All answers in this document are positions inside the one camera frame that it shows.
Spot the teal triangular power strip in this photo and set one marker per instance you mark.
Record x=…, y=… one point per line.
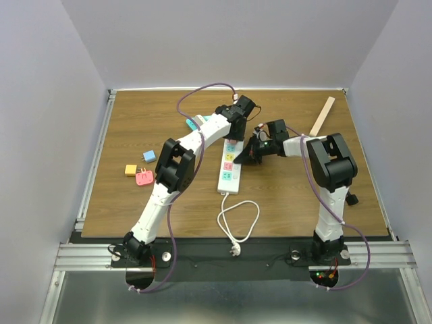
x=193, y=123

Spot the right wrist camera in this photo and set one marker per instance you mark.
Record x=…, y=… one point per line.
x=261, y=133

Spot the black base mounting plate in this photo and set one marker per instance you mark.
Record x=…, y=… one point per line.
x=209, y=259

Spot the white multicolour power strip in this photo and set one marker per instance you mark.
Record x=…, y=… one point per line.
x=229, y=175

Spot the yellow charger plug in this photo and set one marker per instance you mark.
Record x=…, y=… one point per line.
x=131, y=170

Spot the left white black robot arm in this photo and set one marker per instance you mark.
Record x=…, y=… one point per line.
x=175, y=171

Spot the blue charger plug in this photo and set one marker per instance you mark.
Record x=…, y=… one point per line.
x=149, y=156

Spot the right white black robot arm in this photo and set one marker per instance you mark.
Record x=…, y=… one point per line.
x=330, y=169

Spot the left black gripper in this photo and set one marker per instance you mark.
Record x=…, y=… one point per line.
x=240, y=136

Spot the white grey adapter plug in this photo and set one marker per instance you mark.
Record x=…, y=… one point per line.
x=200, y=119

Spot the pink multi-socket adapter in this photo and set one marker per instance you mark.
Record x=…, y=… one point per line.
x=144, y=177

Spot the aluminium frame rail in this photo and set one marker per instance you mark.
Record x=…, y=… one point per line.
x=57, y=277

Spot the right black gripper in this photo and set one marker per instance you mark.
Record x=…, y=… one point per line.
x=250, y=154

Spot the beige wooden power strip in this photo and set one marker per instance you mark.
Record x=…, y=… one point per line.
x=322, y=117

